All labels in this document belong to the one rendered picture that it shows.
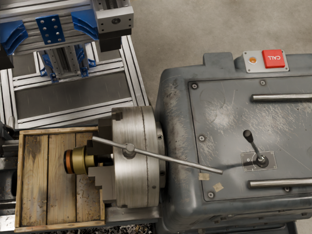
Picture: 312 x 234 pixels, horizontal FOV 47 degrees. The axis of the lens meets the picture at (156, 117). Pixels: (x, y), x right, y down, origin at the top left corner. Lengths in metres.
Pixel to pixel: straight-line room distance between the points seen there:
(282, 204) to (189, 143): 0.29
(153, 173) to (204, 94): 0.27
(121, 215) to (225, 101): 0.56
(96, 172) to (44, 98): 1.19
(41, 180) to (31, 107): 0.93
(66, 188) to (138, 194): 0.38
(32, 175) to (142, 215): 0.42
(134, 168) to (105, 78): 1.32
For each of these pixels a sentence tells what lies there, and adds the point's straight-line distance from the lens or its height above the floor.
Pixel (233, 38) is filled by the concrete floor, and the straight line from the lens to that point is 2.77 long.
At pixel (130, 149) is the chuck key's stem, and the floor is 1.32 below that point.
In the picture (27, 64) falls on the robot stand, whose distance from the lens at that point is 2.37.
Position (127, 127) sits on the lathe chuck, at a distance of 1.01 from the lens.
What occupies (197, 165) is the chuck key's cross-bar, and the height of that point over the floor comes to 1.32.
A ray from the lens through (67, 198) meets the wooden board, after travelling 1.33.
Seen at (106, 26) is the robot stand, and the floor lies 1.07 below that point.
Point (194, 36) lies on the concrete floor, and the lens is 2.71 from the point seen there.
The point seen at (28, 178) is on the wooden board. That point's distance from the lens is 1.37.
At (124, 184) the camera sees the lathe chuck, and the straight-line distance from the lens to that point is 1.01.
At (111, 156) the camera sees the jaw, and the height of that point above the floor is 1.05.
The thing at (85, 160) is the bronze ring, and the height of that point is 1.11.
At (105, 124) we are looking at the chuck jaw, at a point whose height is 1.20.
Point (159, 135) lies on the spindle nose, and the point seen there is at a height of 1.18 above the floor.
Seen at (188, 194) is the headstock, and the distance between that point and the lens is 0.96.
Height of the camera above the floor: 2.18
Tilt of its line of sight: 67 degrees down
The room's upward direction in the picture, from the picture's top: 10 degrees clockwise
